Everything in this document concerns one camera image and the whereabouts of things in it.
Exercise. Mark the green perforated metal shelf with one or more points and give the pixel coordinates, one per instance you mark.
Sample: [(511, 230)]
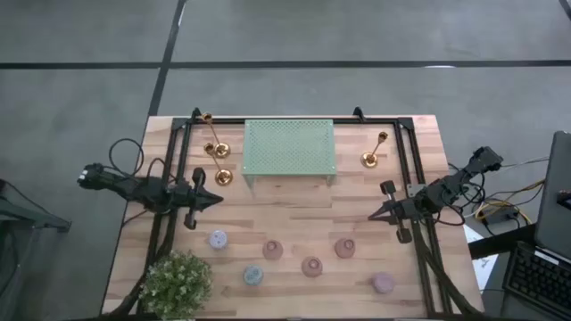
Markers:
[(287, 147)]

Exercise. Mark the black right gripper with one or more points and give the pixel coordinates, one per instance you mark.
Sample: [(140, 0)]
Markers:
[(406, 208)]

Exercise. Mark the white paper sheet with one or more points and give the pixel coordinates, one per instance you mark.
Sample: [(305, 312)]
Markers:
[(484, 267)]

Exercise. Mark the pink ribbed glass candle holder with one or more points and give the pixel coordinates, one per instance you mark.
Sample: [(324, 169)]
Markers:
[(311, 266), (345, 248), (272, 250)]

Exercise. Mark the pink patterned candle tin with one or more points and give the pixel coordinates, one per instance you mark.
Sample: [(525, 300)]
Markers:
[(383, 283)]

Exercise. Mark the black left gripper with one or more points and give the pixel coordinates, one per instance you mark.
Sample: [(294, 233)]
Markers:
[(189, 198)]

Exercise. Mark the teal leaf patterned candle tin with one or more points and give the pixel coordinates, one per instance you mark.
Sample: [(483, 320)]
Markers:
[(253, 275)]

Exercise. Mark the black power adapter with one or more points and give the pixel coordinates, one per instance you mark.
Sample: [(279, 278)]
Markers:
[(502, 217)]

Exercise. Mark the lilac patterned candle tin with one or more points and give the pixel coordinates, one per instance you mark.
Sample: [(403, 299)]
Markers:
[(218, 240)]

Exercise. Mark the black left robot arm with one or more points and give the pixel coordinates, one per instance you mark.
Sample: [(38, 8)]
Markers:
[(134, 189)]

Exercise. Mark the dark metal cart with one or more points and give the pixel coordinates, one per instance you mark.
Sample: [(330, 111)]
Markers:
[(35, 218)]

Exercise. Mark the grey laptop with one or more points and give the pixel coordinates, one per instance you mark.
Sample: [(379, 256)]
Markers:
[(555, 200)]

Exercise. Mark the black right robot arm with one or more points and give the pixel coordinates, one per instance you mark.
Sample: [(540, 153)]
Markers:
[(446, 185)]

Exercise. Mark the black aluminium table frame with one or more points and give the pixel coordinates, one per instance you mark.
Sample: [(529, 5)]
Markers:
[(357, 120)]

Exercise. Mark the black keyboard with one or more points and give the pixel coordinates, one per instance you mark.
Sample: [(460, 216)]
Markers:
[(535, 276)]

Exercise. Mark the tall brass candlestick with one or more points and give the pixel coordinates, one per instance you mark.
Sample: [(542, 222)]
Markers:
[(223, 177), (221, 150), (369, 159)]

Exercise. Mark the green potted plant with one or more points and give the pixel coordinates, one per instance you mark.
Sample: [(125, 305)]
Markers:
[(176, 285)]

